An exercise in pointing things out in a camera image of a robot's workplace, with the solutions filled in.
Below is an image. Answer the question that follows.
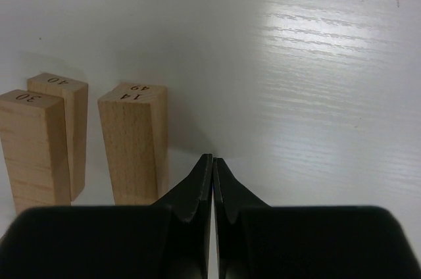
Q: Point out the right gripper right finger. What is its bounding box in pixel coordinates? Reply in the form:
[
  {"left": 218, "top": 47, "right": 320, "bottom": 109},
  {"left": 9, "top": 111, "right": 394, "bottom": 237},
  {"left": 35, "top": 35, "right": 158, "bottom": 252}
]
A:
[{"left": 212, "top": 158, "right": 272, "bottom": 278}]

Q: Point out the long light wood block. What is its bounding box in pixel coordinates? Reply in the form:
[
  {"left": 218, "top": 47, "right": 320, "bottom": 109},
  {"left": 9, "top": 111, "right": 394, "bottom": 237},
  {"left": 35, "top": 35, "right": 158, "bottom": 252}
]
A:
[{"left": 1, "top": 89, "right": 71, "bottom": 213}]

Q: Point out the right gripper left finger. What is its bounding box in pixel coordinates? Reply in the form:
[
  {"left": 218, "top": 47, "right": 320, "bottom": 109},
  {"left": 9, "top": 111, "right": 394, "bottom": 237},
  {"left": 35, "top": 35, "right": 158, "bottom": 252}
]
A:
[{"left": 154, "top": 154, "right": 213, "bottom": 278}]

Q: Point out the long pale wood block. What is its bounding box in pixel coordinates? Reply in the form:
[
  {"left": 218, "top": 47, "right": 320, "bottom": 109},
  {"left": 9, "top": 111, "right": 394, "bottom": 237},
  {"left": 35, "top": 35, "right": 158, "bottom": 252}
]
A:
[{"left": 27, "top": 72, "right": 89, "bottom": 201}]

